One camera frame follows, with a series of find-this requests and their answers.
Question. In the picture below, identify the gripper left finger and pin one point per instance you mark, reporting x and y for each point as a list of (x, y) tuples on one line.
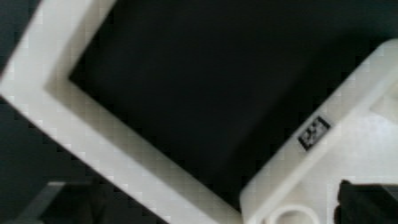
[(56, 204)]

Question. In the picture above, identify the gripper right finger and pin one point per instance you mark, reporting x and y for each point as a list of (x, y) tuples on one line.
[(367, 204)]

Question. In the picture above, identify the white desk tabletop tray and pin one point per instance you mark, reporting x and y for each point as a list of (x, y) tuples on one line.
[(342, 149)]

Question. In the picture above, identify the white U-shaped fence frame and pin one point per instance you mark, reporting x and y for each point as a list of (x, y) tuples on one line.
[(77, 122)]

